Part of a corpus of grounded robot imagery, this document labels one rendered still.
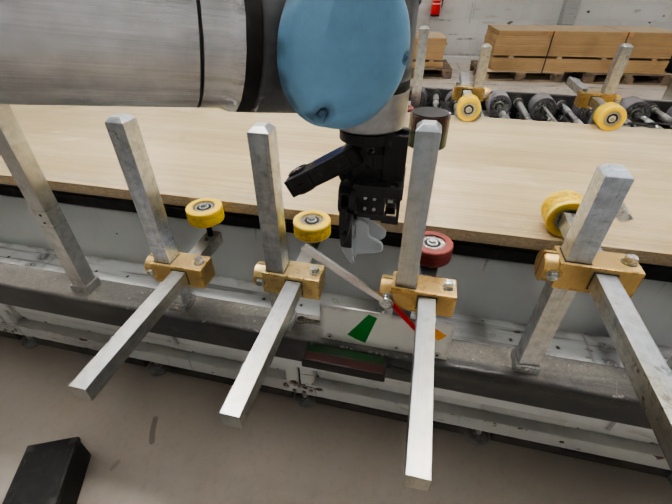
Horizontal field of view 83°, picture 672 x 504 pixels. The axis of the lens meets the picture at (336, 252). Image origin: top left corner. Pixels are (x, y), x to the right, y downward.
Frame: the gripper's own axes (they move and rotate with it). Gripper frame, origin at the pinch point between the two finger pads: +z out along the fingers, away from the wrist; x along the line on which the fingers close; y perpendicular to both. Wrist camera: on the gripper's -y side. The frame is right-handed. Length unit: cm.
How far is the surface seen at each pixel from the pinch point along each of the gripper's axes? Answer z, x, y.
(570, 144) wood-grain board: 7, 80, 53
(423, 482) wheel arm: 12.1, -25.1, 14.3
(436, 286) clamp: 10.2, 7.6, 14.9
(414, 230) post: -2.0, 6.1, 9.6
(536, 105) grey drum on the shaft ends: 15, 154, 59
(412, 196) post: -8.0, 6.1, 8.5
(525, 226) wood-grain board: 7.1, 27.2, 32.2
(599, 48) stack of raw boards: 50, 617, 235
